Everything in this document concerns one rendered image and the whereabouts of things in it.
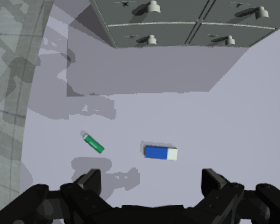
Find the grey chest of drawers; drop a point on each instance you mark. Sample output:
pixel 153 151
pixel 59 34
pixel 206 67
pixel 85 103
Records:
pixel 200 19

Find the blue and white eraser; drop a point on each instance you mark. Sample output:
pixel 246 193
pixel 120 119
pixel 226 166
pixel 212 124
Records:
pixel 161 152

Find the green aa battery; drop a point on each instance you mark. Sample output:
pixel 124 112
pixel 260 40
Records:
pixel 93 143

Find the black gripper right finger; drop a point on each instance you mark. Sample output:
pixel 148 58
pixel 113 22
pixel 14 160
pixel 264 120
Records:
pixel 250 204

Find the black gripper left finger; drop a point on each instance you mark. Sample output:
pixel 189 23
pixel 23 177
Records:
pixel 84 207

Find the grey drawer front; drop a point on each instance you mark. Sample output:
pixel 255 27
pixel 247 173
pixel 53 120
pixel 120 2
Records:
pixel 229 34
pixel 115 11
pixel 245 11
pixel 159 33

